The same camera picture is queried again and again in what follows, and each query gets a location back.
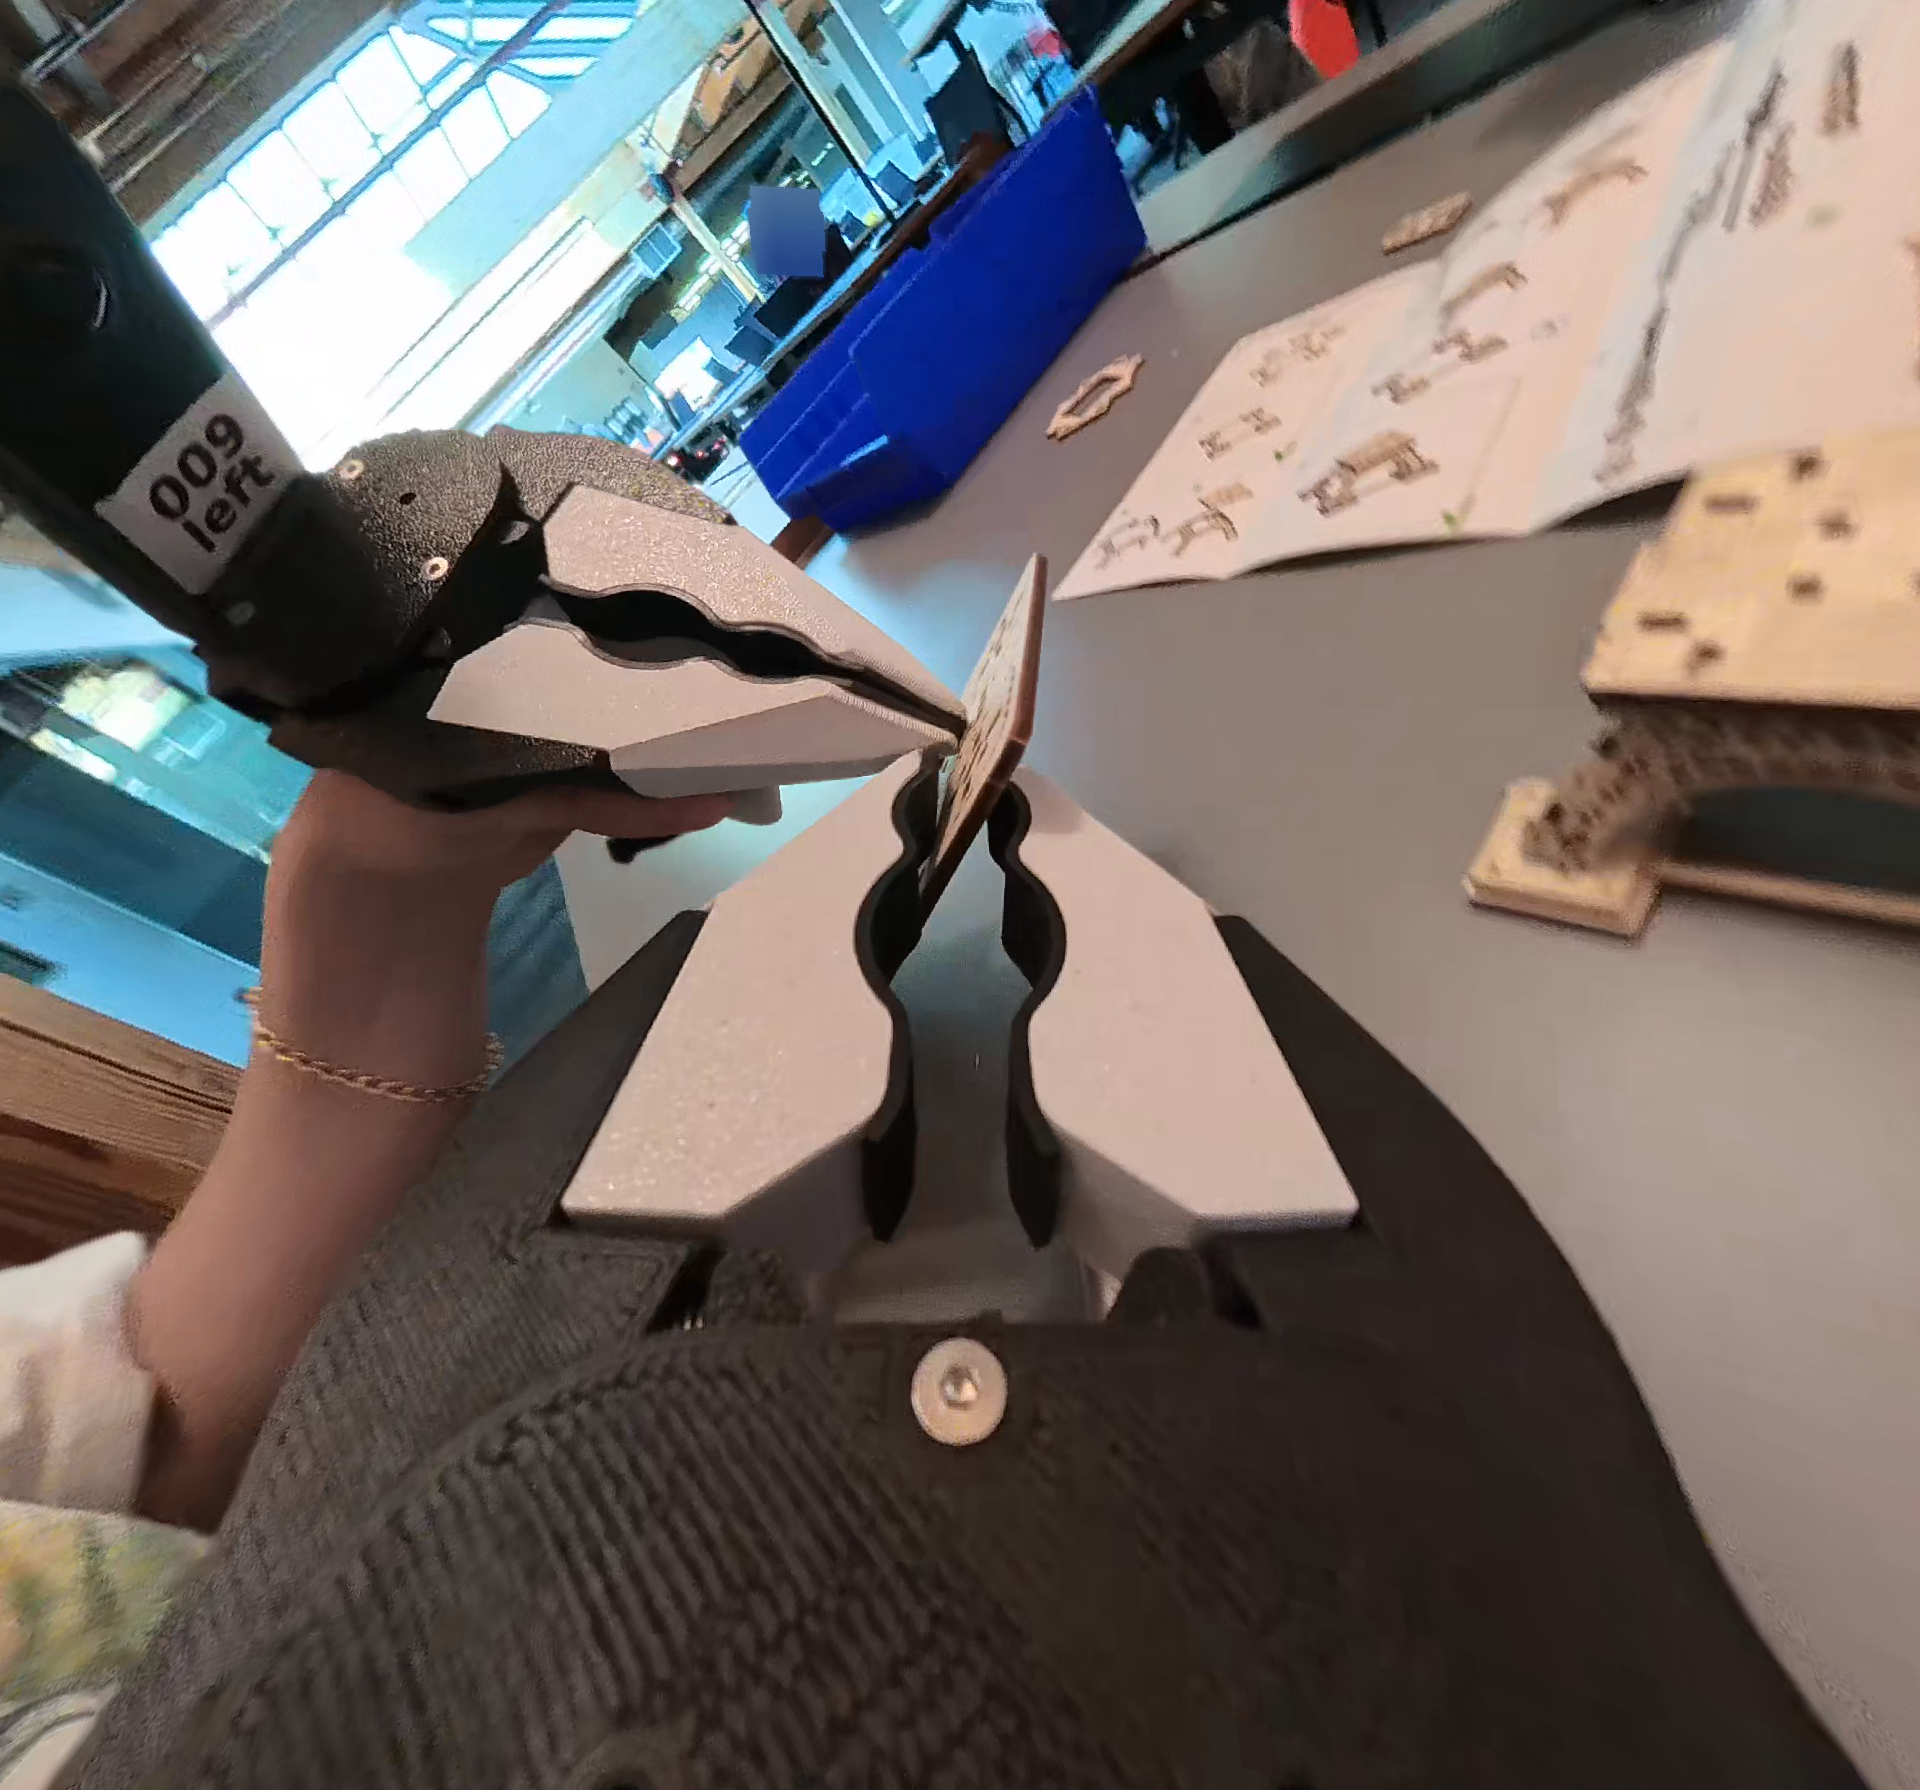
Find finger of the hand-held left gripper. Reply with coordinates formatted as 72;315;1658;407
428;642;965;825
518;484;971;736

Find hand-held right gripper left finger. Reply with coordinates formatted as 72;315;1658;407
558;752;927;1274

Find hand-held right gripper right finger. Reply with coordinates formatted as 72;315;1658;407
990;768;1361;1292

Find person's left forearm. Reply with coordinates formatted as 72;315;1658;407
129;1024;503;1528

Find person's left hand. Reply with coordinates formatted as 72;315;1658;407
258;768;741;1057

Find blue plastic bin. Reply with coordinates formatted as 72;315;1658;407
739;87;1148;537

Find person's printed white shirt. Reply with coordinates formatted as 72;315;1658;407
0;1226;204;1709

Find wooden tower base model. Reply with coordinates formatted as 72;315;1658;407
1462;430;1920;941

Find folded paper instruction sheet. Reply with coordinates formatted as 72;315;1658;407
1054;0;1920;604

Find gold chain bracelet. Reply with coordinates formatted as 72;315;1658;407
244;988;507;1110

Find small wooden ring piece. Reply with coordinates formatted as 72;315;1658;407
1045;352;1144;445

